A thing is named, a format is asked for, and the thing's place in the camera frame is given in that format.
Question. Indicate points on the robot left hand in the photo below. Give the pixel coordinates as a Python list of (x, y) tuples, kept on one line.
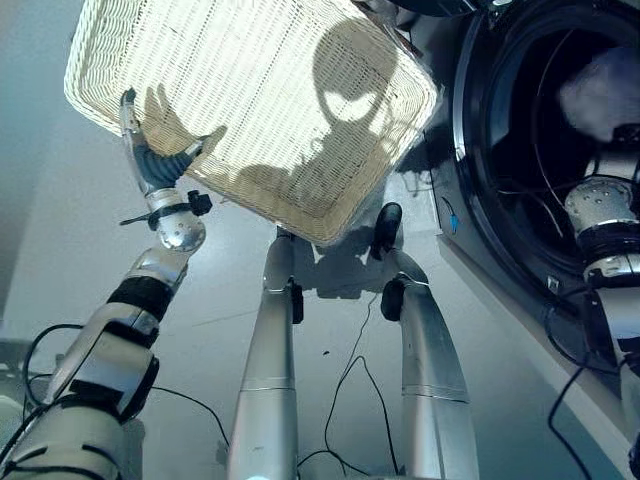
[(159, 170)]

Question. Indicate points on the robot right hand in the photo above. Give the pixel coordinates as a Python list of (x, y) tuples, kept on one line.
[(628, 134)]

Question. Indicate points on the white clothing piece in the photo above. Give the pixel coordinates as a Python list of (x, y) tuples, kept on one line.
[(595, 95)]

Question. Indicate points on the white wicker laundry basket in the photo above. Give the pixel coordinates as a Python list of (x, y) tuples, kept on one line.
[(260, 100)]

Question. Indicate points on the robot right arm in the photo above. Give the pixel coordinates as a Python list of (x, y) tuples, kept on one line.
[(597, 202)]

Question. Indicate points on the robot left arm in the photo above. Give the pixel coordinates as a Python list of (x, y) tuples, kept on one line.
[(125, 360)]

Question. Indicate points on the dark front-load washing machine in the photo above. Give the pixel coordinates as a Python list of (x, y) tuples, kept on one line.
[(480, 165)]

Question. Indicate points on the small white label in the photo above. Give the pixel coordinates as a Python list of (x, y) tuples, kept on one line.
[(553, 284)]

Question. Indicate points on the blue sticker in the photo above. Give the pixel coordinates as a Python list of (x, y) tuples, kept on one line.
[(454, 222)]

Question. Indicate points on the robot left leg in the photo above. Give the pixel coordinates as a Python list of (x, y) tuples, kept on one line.
[(265, 375)]

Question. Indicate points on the robot right dark foot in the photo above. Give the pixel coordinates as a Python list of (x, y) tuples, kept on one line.
[(388, 225)]

